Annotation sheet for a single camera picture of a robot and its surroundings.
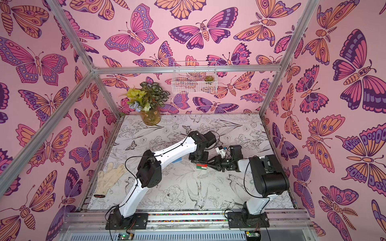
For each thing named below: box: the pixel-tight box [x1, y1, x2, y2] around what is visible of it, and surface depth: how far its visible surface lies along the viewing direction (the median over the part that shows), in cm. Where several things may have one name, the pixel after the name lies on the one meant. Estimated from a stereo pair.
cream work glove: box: [93, 162, 128, 199], surface depth 90 cm
